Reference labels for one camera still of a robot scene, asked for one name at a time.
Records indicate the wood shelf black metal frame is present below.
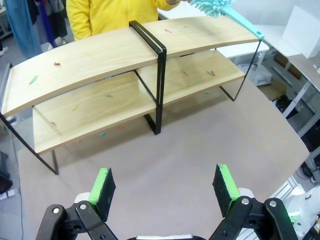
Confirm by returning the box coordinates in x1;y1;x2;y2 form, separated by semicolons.
0;16;265;175

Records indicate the background person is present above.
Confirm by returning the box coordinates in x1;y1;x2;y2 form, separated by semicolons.
37;0;69;51

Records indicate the aluminium frame workbench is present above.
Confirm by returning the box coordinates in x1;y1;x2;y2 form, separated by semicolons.
272;53;320;151

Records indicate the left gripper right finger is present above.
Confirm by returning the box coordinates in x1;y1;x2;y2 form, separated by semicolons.
209;163;301;240

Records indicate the person left forearm yellow sleeve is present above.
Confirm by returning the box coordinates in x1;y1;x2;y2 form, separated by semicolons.
156;0;181;11

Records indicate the teal microfibre duster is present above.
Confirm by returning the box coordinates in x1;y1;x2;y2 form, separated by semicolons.
188;0;265;40

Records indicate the person in yellow jacket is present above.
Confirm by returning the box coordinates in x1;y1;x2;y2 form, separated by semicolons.
66;0;181;41

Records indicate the white desk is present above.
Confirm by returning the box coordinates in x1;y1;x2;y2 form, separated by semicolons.
217;23;305;83

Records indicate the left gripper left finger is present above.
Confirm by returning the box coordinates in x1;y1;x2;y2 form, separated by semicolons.
34;167;118;240

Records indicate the cardboard box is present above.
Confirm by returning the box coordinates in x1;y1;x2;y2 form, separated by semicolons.
258;78;288;101

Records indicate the white foam board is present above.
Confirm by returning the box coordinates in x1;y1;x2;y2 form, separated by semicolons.
279;4;320;60

